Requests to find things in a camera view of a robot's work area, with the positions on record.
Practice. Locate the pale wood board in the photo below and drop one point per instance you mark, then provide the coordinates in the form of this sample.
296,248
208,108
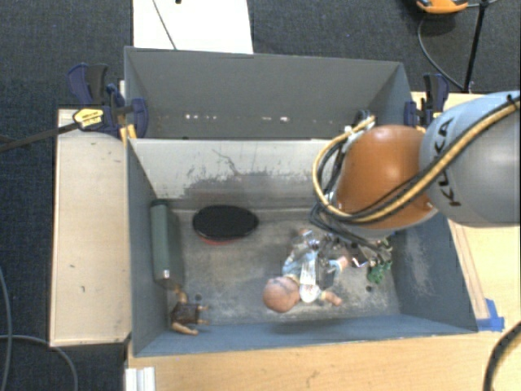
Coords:
91,238

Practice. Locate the grey metal bin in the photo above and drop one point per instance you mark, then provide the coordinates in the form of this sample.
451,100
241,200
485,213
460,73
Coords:
252,96

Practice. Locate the black cylinder on white bracket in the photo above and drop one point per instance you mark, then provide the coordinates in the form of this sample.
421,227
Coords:
360,263

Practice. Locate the baby doll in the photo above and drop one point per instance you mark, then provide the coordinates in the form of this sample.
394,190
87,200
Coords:
281,293

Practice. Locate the black oval disc red base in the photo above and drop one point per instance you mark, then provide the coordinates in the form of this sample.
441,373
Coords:
225,221

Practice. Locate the dark green flat block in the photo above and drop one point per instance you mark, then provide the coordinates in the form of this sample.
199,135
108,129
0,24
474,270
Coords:
160,238

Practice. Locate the small brown toy figure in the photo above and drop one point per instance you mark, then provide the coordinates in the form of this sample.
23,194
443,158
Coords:
185,314

